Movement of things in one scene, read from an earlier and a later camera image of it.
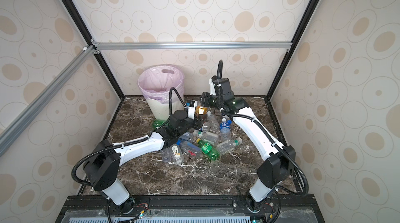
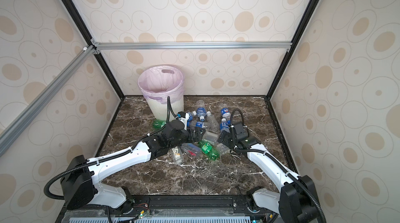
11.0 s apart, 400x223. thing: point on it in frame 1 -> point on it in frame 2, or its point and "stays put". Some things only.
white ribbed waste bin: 161,110 stays put
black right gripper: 204,99 -> 225,141
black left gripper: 197,123 -> 198,137
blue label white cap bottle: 225,129 stays put
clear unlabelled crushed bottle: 213,123 stays put
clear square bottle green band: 210,136 stays put
